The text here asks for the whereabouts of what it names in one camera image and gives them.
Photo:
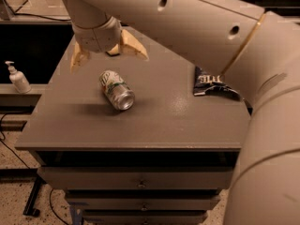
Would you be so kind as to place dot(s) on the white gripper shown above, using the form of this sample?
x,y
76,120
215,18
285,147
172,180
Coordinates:
x,y
96,38

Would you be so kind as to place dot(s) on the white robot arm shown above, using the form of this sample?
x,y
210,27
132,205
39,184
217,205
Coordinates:
x,y
257,53

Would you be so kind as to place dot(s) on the yellow sponge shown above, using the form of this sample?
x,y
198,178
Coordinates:
x,y
114,51

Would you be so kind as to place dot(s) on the white pump bottle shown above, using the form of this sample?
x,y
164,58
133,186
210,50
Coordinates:
x,y
18,79

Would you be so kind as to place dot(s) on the grey drawer cabinet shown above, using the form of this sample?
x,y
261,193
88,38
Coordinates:
x,y
75,125

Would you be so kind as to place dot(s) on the blue kettle chips bag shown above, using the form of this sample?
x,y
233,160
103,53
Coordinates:
x,y
206,84

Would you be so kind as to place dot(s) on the top grey drawer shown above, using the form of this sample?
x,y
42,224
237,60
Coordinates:
x,y
88,178

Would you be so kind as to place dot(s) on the grey drawer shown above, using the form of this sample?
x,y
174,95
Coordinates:
x,y
144,202
145,218
88,178

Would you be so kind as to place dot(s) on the middle grey drawer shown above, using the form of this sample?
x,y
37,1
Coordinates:
x,y
144,202

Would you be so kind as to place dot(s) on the bottom grey drawer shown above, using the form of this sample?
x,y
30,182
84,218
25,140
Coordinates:
x,y
145,218

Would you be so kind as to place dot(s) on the black floor bracket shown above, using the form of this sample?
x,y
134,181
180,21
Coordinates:
x,y
30,210

